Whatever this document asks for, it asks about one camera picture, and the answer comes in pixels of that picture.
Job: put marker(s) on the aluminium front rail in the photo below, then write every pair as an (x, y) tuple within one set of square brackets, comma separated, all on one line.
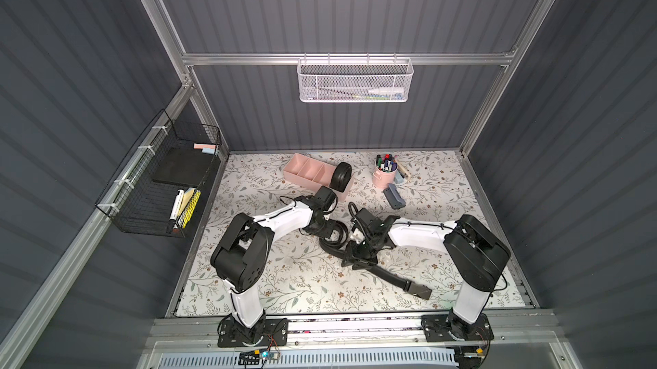
[(515, 325)]

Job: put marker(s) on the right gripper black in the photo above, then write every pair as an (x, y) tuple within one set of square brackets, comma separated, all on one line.
[(364, 248)]

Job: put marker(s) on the yellow marker in basket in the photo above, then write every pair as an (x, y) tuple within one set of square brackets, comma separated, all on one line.
[(189, 202)]

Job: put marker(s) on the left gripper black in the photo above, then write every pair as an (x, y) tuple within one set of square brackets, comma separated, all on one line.
[(322, 223)]

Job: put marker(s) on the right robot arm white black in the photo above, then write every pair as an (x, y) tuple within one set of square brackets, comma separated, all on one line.
[(479, 256)]

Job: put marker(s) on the black wire wall basket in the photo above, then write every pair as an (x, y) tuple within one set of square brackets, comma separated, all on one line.
[(173, 156)]

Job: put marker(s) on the white wire mesh basket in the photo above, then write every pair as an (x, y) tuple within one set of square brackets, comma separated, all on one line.
[(354, 79)]

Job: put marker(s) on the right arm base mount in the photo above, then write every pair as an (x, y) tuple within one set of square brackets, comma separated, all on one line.
[(449, 327)]

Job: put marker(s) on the grey blue stapler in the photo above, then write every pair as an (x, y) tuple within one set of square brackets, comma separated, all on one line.
[(392, 195)]

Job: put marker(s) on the pink compartment storage box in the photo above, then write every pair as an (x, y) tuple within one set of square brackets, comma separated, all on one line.
[(309, 173)]

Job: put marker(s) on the black belt with end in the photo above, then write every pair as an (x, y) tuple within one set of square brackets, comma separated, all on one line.
[(336, 243)]

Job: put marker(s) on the long black belt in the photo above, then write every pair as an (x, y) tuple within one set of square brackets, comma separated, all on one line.
[(341, 177)]

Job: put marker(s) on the pink pen cup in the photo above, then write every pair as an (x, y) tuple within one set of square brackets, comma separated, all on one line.
[(385, 172)]

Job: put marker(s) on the white perforated front panel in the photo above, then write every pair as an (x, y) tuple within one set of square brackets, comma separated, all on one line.
[(352, 358)]

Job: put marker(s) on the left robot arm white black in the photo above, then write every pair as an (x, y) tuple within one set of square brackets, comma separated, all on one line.
[(243, 251)]

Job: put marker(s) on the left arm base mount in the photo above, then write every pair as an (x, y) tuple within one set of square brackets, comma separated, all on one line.
[(266, 332)]

